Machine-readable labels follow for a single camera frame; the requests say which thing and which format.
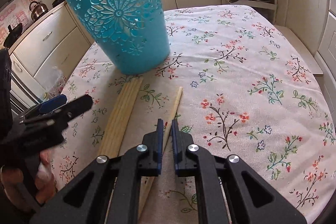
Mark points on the teal perforated plastic basket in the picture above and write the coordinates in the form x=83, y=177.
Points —
x=132, y=33

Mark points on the floral white tablecloth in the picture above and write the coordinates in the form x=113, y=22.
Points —
x=246, y=91

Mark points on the person's left hand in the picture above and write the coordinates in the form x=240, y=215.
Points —
x=44, y=181

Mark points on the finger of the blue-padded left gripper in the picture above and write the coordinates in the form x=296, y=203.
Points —
x=52, y=104

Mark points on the single wooden chopstick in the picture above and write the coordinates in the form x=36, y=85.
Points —
x=150, y=180

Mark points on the copper kettle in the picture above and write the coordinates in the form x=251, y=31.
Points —
x=38, y=9

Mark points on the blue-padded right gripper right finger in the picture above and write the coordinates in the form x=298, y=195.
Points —
x=181, y=140

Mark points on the black wok on stove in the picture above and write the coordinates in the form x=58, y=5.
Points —
x=14, y=34

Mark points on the bundle of wooden chopsticks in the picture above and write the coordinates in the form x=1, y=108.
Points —
x=118, y=120

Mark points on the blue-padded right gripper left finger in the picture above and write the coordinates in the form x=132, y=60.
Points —
x=152, y=161

